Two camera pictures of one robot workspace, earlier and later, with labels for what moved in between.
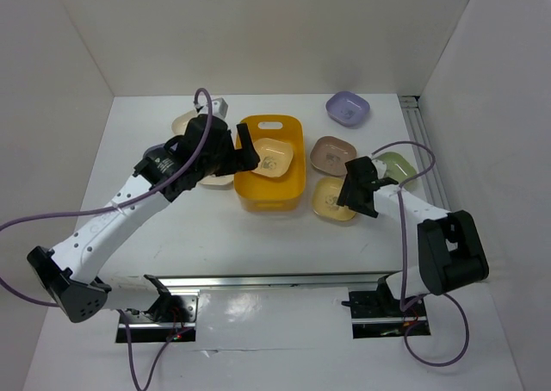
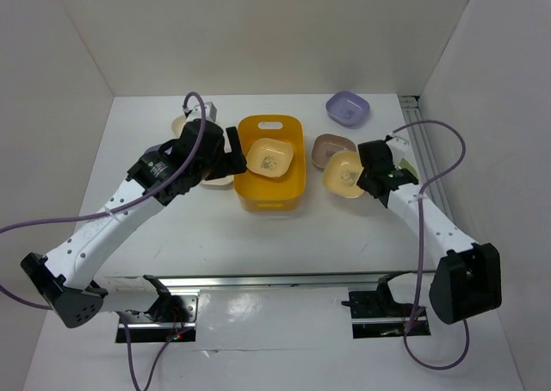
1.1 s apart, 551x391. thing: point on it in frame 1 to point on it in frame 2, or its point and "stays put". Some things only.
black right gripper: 348,190 to 362,179
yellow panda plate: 275,157 stays put
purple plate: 155,151 stays put
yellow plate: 325,195 to 342,170
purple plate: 348,108 stays put
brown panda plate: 330,154 stays put
